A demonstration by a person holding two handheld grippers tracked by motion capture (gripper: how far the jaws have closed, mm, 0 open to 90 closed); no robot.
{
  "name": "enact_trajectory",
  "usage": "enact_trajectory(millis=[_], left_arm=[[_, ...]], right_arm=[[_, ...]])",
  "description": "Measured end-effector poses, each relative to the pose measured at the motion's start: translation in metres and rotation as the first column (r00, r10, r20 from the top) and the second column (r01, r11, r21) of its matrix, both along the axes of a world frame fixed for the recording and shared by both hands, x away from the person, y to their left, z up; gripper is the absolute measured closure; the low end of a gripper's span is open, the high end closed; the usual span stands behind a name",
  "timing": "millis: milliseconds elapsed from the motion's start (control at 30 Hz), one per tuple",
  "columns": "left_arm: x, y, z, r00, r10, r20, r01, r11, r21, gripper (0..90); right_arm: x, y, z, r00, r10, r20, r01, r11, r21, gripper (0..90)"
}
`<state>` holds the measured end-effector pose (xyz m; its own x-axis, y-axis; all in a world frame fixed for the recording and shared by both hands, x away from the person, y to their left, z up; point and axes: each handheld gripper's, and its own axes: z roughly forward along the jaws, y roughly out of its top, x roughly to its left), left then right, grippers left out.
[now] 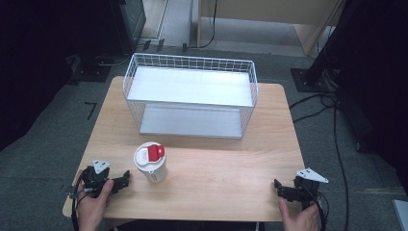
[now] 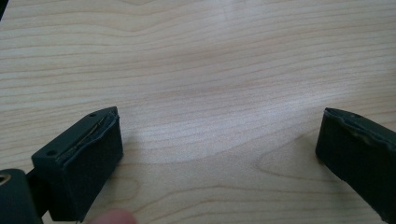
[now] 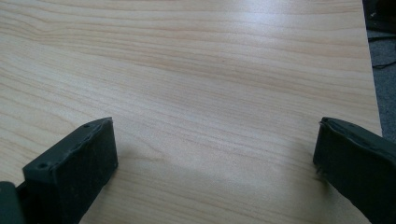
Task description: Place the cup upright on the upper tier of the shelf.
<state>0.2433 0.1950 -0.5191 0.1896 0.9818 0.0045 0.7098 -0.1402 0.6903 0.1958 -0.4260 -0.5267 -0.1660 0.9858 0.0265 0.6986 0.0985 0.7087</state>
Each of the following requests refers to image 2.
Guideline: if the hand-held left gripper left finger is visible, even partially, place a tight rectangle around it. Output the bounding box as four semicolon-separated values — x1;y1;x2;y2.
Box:
31;105;124;223

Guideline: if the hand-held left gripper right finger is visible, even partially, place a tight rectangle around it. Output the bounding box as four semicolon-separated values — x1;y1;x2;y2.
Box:
315;107;396;224

